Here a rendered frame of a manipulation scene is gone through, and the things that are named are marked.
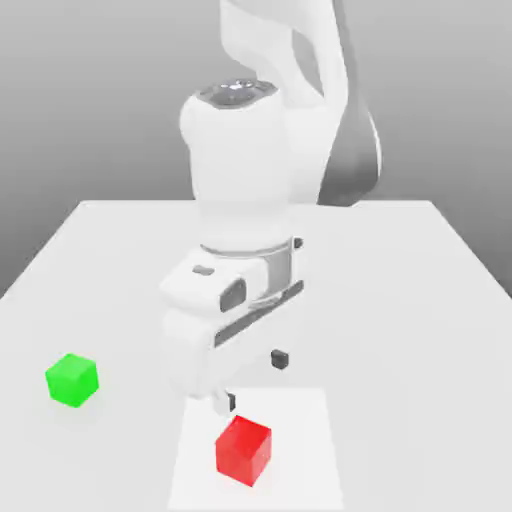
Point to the small red cube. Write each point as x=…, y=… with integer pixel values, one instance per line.
x=243, y=450

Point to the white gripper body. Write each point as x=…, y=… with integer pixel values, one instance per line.
x=192, y=352

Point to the small green cube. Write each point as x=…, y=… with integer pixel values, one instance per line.
x=72, y=380

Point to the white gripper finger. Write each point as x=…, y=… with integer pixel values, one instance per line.
x=279, y=359
x=222, y=403

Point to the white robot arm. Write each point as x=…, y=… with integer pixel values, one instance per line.
x=240, y=160

